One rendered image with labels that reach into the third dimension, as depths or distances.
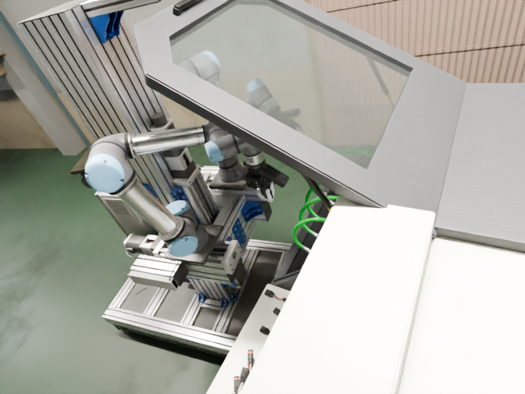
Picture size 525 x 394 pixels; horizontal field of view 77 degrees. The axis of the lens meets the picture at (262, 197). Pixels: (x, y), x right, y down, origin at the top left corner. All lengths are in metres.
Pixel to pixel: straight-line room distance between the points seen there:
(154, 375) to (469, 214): 2.22
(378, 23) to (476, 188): 2.40
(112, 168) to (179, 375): 1.71
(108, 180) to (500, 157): 1.13
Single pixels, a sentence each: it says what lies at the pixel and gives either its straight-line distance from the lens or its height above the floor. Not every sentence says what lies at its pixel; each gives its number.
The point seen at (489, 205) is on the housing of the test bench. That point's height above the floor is 1.50.
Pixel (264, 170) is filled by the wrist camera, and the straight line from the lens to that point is 1.24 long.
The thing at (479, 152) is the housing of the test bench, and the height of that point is 1.50.
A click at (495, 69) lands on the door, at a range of 3.42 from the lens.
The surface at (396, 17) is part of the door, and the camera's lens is 3.19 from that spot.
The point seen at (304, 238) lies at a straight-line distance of 1.57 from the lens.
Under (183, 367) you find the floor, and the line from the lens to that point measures 2.55.
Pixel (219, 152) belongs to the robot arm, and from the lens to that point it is 1.16.
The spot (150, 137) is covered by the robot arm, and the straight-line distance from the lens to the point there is 1.28.
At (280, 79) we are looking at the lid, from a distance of 1.03.
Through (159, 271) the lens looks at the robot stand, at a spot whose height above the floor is 0.96.
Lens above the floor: 2.12
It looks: 40 degrees down
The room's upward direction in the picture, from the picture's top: 18 degrees counter-clockwise
